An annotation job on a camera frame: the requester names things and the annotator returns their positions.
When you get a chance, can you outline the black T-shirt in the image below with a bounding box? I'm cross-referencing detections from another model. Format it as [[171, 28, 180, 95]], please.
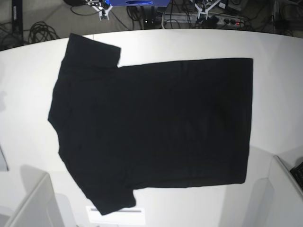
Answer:
[[48, 34, 253, 215]]

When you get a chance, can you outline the white power strip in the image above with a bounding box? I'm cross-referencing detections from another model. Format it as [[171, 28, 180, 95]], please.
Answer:
[[163, 13, 244, 28]]

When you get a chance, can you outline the white slotted plate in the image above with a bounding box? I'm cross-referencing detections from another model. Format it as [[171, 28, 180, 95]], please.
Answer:
[[86, 206, 146, 226]]

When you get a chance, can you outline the blue box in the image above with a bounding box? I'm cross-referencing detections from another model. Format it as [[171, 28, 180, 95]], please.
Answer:
[[109, 0, 170, 7]]

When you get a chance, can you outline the left grey partition panel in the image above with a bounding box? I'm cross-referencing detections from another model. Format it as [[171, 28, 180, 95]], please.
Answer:
[[5, 173, 65, 227]]

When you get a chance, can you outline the grey partition panel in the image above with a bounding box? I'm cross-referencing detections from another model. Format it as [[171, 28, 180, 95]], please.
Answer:
[[243, 156, 303, 227], [5, 173, 65, 227]]

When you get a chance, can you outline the right grey partition panel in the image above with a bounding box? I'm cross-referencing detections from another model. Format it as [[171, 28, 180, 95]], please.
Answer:
[[243, 156, 303, 227]]

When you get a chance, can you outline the black keyboard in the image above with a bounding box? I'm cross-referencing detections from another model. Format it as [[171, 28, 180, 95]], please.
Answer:
[[290, 163, 303, 187]]

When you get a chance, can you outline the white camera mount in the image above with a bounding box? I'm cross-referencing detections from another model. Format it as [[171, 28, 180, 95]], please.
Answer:
[[86, 0, 113, 21], [192, 0, 228, 19]]

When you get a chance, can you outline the coiled black cable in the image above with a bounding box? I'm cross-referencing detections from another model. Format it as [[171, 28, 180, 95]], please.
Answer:
[[27, 21, 60, 44]]

